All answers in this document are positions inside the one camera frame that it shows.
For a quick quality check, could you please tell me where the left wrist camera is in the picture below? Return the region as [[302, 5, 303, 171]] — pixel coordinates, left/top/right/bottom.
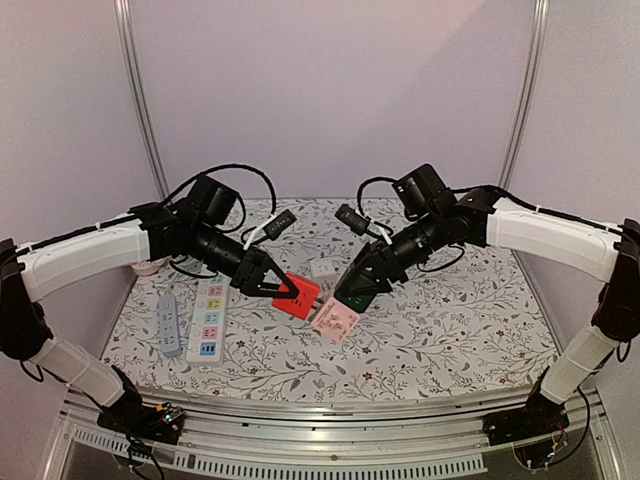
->
[[243, 209, 296, 250]]

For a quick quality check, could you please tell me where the white cube socket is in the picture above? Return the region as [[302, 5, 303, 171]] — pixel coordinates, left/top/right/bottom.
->
[[310, 258, 337, 291]]

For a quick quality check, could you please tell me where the floral table mat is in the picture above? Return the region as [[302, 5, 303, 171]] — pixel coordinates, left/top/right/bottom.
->
[[94, 198, 574, 404]]

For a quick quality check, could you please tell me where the pink cube socket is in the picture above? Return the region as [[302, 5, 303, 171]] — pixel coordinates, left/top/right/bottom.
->
[[311, 297, 360, 342]]

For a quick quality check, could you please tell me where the dark green cube socket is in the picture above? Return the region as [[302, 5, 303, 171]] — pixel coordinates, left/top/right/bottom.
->
[[334, 289, 375, 313]]

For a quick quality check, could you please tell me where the right aluminium frame post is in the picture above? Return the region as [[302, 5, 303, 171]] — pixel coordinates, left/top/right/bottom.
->
[[498, 0, 550, 189]]

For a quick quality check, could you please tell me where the white colourful power strip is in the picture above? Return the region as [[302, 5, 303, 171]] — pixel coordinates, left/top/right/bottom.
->
[[186, 276, 230, 367]]

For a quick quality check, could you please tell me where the left aluminium frame post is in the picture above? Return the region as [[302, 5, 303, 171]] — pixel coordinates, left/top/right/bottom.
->
[[114, 0, 169, 199]]

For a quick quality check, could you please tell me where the aluminium frame post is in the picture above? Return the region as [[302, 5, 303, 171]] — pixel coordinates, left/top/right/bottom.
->
[[114, 0, 169, 199], [498, 0, 550, 189]]

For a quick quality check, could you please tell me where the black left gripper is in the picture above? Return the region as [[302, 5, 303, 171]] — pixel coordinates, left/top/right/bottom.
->
[[190, 221, 300, 298]]

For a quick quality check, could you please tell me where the pink round socket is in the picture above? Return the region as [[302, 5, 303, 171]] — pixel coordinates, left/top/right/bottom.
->
[[130, 259, 165, 277]]

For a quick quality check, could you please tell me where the grey-blue power strip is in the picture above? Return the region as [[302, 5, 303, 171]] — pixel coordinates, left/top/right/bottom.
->
[[157, 293, 181, 358]]

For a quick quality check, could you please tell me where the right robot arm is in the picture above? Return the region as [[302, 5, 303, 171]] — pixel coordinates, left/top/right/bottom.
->
[[334, 164, 639, 445]]

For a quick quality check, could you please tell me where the red cube socket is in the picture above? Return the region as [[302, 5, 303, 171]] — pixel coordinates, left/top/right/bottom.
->
[[272, 272, 320, 320]]

